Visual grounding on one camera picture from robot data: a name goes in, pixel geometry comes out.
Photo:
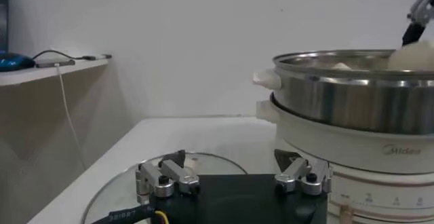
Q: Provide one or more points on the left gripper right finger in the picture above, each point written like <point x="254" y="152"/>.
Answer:
<point x="296" y="172"/>

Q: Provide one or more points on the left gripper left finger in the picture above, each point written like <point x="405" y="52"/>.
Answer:
<point x="179" y="176"/>

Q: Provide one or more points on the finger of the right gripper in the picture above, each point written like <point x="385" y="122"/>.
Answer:
<point x="413" y="33"/>

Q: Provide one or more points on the white steamed baozi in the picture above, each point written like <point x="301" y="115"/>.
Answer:
<point x="340" y="66"/>
<point x="415" y="57"/>

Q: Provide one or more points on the round glass pot lid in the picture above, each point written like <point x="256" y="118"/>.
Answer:
<point x="108" y="191"/>

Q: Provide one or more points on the stainless steel steamer basket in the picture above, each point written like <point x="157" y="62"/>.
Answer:
<point x="339" y="99"/>

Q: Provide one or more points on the white electric cooking pot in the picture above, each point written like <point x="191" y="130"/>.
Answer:
<point x="339" y="147"/>

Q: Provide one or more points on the white side table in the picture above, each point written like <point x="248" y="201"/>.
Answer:
<point x="51" y="73"/>

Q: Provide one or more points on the black smartphone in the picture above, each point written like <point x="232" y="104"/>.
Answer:
<point x="56" y="63"/>

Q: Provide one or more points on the blue computer mouse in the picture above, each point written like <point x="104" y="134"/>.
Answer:
<point x="13" y="62"/>

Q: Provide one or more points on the dark laptop screen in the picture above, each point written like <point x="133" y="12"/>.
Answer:
<point x="3" y="18"/>

